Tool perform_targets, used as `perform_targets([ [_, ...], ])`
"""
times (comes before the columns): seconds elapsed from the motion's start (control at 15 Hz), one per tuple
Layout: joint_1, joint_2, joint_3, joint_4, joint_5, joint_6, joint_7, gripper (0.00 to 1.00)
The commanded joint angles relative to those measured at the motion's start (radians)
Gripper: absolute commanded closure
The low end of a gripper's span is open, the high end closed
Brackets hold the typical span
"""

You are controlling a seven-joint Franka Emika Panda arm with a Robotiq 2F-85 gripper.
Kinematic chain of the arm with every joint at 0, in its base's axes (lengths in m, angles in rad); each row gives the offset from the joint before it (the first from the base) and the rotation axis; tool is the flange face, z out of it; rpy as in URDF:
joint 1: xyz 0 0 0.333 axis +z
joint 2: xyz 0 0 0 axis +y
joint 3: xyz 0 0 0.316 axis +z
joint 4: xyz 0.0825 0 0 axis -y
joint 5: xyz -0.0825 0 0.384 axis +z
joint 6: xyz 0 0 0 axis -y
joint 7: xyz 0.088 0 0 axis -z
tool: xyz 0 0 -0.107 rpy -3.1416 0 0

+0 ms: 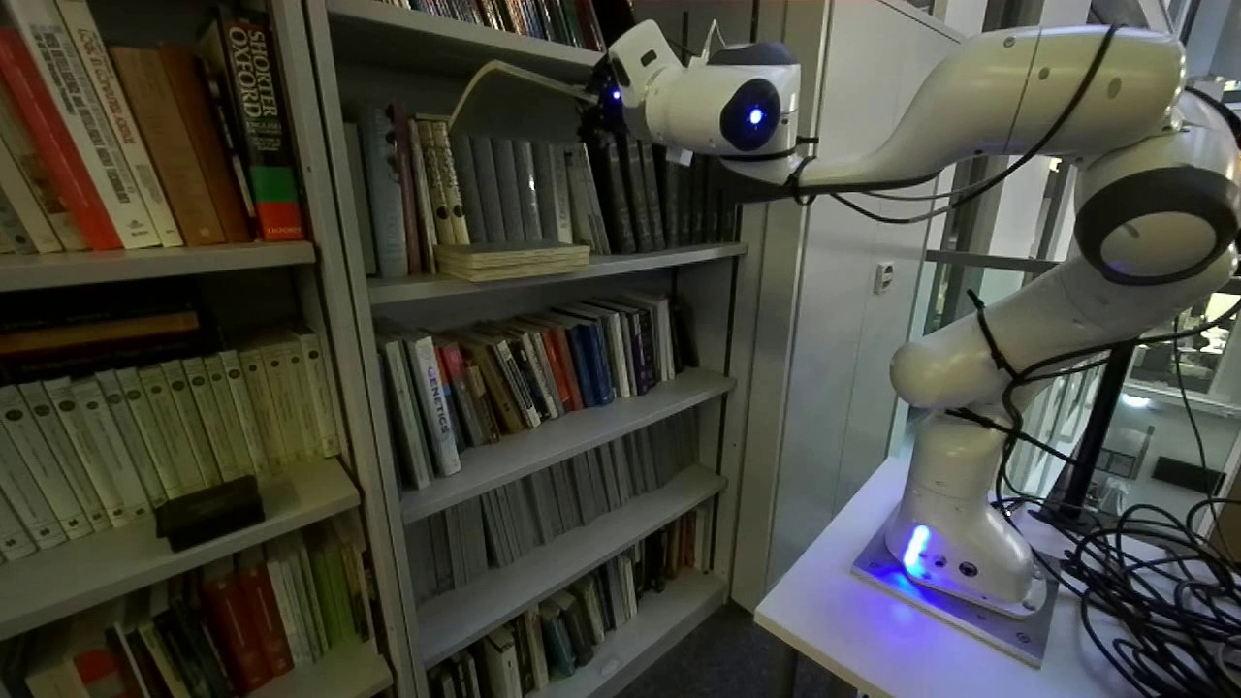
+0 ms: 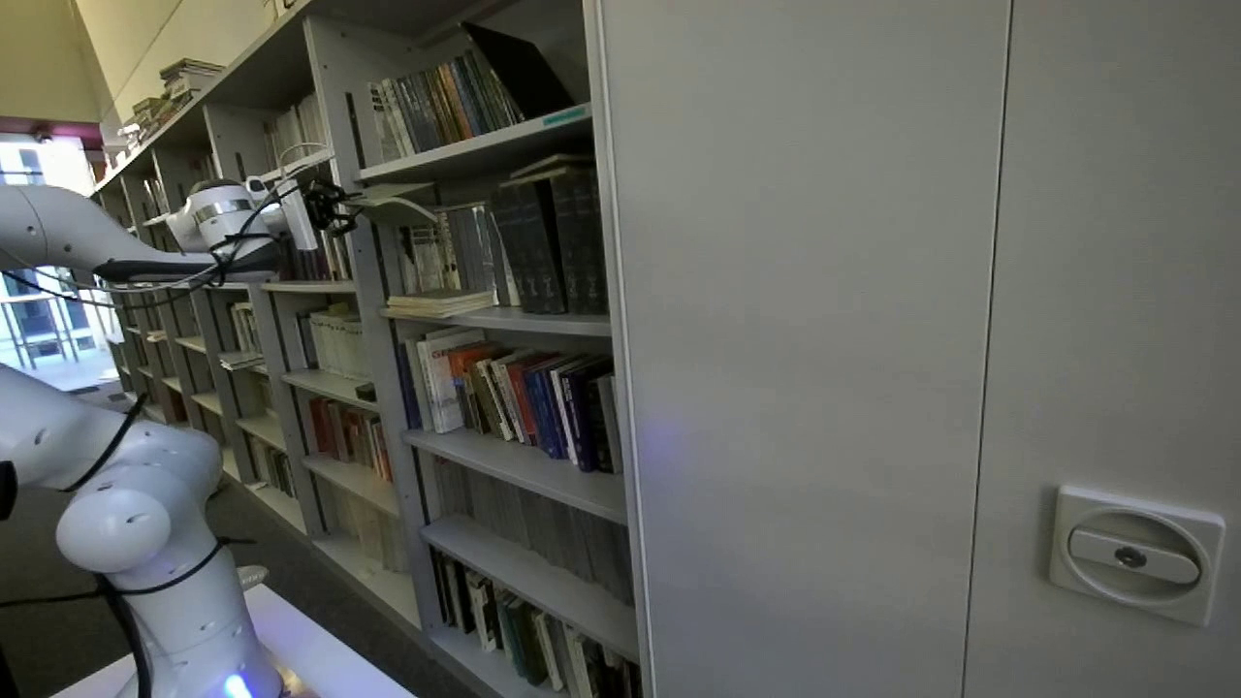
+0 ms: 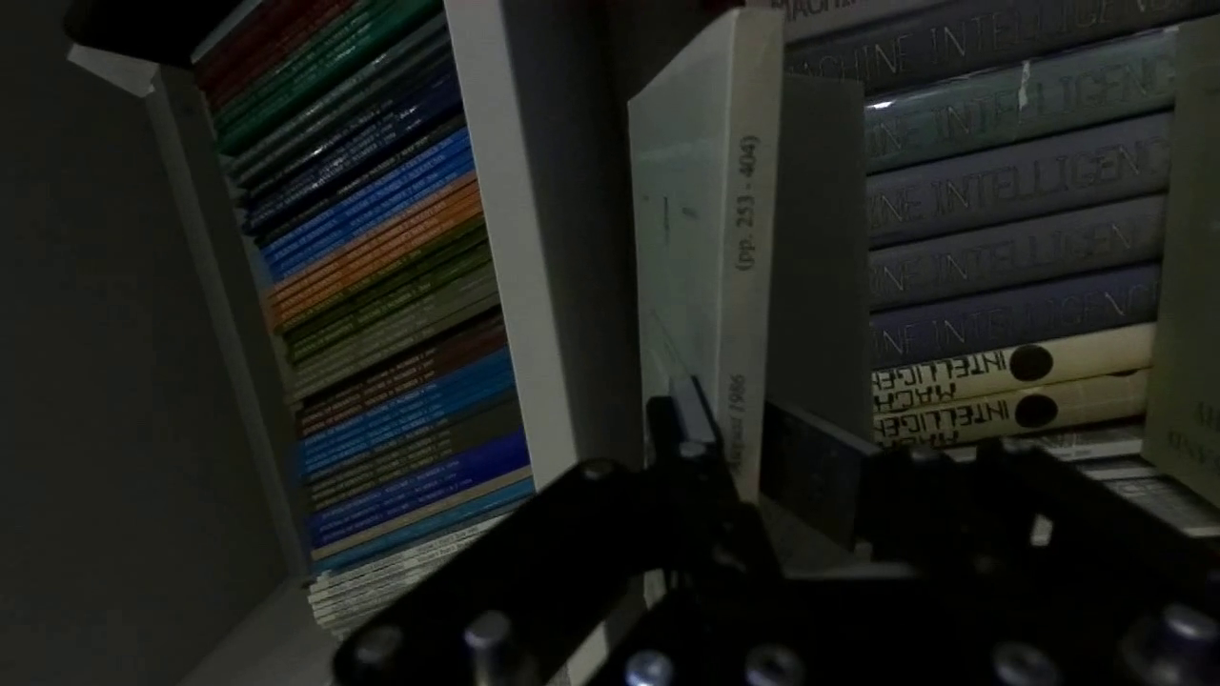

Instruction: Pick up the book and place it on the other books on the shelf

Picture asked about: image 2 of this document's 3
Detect white table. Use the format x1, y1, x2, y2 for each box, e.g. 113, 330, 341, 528
52, 577, 420, 698

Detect black book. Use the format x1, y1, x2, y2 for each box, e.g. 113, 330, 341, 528
568, 365, 613, 479

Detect white book blue lettering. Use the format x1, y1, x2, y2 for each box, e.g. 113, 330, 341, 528
411, 330, 469, 440

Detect blue and black journals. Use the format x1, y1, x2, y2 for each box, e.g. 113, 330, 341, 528
383, 65, 442, 155

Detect dark hardcover book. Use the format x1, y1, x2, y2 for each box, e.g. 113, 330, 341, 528
490, 177, 561, 318
547, 168, 597, 318

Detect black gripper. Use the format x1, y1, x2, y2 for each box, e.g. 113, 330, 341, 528
308, 175, 371, 246

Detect pale flat book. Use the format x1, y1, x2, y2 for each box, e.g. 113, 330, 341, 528
497, 153, 597, 189

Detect cabinet latch handle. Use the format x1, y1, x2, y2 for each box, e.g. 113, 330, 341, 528
1043, 481, 1229, 632

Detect slim white book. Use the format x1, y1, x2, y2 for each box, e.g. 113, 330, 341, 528
550, 360, 590, 468

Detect cream paper journal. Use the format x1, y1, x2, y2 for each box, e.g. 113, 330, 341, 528
383, 300, 499, 318

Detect orange thin journals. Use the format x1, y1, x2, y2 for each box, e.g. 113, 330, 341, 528
445, 49, 490, 140

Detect blue thin journals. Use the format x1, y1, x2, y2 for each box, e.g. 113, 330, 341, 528
469, 46, 525, 133

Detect dark red book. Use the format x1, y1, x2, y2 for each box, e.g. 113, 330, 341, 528
442, 340, 499, 442

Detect mixed paperbacks row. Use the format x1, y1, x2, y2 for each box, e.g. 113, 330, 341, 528
422, 547, 646, 698

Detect green and brown journals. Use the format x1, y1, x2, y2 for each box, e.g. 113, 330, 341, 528
422, 58, 464, 148

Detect stacked paper boxes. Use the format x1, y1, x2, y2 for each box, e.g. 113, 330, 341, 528
127, 53, 228, 133

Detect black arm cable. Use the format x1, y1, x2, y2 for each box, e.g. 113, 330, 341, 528
0, 384, 265, 698

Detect orange red book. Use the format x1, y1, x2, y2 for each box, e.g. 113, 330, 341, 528
503, 351, 547, 450

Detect white thin journals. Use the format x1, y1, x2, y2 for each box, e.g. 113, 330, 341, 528
363, 73, 409, 164

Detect colourful books row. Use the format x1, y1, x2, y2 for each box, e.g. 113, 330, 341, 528
308, 391, 396, 490

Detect distant bookshelf rows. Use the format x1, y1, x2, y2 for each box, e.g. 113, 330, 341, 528
93, 128, 322, 535

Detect grey bound volumes row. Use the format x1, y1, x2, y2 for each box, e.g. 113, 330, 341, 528
422, 454, 636, 600

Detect grey metal bookshelf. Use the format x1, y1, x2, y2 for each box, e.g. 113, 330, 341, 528
200, 95, 431, 638
301, 0, 645, 698

